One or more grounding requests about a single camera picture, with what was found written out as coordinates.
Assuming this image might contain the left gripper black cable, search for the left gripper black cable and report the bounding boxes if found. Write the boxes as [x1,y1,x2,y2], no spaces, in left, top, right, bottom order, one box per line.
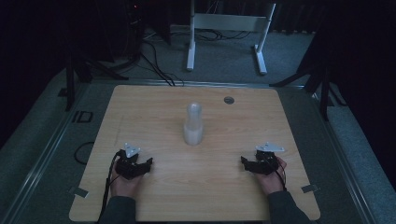
[97,149,123,224]

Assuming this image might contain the metal floor rail frame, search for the metal floor rail frame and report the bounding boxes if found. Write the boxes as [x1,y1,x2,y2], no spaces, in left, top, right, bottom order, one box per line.
[0,78,379,224]

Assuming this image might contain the black tripod stand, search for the black tripod stand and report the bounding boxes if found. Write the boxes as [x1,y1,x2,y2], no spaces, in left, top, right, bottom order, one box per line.
[268,31,347,122]
[63,46,129,112]

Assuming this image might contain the white metal stand frame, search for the white metal stand frame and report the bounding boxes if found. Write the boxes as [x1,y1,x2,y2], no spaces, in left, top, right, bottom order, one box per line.
[186,0,277,76]

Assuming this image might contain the dark equipment rack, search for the dark equipment rack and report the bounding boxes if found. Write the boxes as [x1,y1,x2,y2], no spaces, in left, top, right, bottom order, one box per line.
[123,0,147,59]

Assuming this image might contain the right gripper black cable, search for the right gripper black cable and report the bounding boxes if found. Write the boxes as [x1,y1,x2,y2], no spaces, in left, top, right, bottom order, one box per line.
[275,158,288,191]

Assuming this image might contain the black cables under stand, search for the black cables under stand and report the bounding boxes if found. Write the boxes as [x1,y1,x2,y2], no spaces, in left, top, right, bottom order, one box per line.
[172,27,252,42]

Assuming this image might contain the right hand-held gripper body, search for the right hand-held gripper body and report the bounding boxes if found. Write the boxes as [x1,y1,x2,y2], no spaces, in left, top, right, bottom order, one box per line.
[251,142,286,175]

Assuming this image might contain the black floor cables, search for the black floor cables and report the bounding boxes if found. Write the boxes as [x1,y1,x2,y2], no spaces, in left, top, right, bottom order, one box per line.
[139,39,185,88]

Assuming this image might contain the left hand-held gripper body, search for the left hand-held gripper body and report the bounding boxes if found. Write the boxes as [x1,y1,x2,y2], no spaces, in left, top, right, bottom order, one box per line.
[116,142,143,180]

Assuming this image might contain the person's left hand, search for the person's left hand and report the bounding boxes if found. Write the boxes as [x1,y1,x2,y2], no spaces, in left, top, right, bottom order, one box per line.
[110,161,145,199]

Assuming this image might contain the person's right hand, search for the person's right hand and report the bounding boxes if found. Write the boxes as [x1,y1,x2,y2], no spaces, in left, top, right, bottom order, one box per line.
[253,155,288,196]

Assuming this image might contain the stack of nested clear cups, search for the stack of nested clear cups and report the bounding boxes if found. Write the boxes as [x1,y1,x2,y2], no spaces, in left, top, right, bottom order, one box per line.
[182,102,205,147]

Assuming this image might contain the grey tape piece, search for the grey tape piece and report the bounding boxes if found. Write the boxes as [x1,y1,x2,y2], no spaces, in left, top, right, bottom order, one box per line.
[68,186,90,199]
[301,184,321,194]

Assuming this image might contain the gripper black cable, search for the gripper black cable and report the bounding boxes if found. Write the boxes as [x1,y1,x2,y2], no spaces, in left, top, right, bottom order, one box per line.
[97,149,123,224]
[275,158,288,191]

